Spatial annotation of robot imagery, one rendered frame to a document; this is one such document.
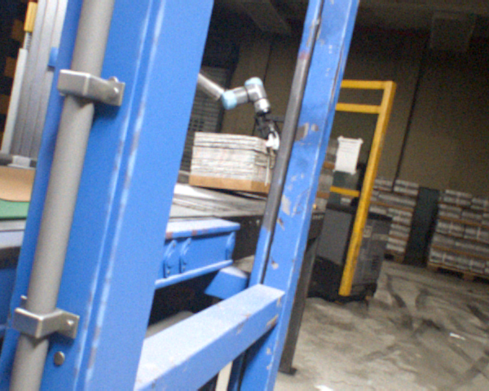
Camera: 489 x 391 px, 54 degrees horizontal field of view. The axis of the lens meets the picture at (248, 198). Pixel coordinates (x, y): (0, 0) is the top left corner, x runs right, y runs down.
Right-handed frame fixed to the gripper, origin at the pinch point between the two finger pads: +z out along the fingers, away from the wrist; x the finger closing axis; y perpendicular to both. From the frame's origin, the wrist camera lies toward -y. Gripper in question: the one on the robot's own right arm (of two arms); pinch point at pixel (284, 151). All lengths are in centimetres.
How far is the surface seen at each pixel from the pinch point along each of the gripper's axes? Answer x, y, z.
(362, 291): -221, 29, 96
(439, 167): -750, -96, -7
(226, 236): 111, -8, 35
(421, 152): -749, -77, -45
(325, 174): -161, 12, -3
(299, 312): -22, 26, 71
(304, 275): -22, 17, 56
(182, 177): -40, 70, -18
